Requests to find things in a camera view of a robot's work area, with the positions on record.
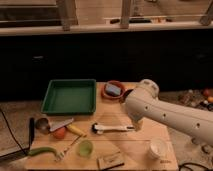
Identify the white dish brush black head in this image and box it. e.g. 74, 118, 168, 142
91, 123, 135, 134

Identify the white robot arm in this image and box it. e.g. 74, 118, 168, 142
125, 79, 213, 146

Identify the green plastic tray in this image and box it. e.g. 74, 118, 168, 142
41, 79, 96, 116

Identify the blue sponge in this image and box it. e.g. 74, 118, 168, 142
105, 83, 121, 96

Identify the orange bowl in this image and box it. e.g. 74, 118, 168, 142
101, 80, 125, 100

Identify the dark brown bowl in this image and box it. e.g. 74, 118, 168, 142
119, 89, 133, 103

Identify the small fork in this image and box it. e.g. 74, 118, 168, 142
63, 136, 82, 155

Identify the green small cup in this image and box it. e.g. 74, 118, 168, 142
77, 140, 93, 157

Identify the orange fruit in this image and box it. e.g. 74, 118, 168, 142
52, 127, 66, 140

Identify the wooden block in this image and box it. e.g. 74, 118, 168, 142
97, 152, 125, 170

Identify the white cup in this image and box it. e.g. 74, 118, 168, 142
148, 138, 168, 160

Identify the spice bottles group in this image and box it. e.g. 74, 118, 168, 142
178, 89, 213, 112

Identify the knife with yellow handle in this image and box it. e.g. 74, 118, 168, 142
50, 118, 87, 137

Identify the metal measuring cup black handle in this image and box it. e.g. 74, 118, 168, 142
29, 118, 50, 145

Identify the black cable left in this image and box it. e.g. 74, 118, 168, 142
0, 108, 29, 156

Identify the black cable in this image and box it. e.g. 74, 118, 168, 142
178, 161, 213, 171
0, 108, 29, 156

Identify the black cable bottom right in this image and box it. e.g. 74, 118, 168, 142
178, 161, 213, 171

